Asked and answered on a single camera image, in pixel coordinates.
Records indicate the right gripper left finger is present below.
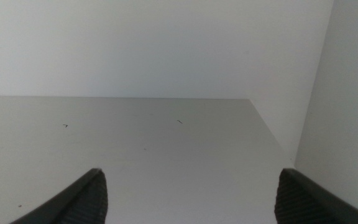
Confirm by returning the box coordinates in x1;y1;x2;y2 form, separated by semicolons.
9;167;109;224

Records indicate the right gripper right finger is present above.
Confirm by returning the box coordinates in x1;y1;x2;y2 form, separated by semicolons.
273;167;358;224

